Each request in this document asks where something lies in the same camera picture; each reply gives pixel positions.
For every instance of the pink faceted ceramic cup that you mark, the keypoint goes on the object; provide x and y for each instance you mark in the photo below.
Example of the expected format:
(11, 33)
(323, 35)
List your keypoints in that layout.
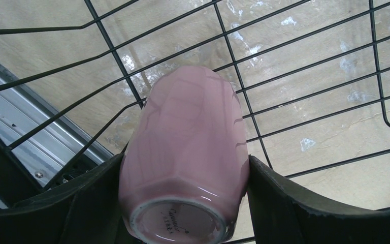
(185, 170)

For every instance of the aluminium frame rail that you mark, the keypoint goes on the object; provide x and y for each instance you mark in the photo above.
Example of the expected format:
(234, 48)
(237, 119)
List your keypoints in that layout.
(47, 151)

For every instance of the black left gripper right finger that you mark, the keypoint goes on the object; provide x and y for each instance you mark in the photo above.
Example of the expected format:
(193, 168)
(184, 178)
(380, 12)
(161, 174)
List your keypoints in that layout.
(283, 211)

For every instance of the black wire dish rack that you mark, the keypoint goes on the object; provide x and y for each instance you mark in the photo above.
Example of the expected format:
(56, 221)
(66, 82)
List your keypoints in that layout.
(312, 78)

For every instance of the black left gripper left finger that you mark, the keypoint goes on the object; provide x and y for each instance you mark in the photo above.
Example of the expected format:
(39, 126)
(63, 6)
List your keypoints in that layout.
(83, 210)

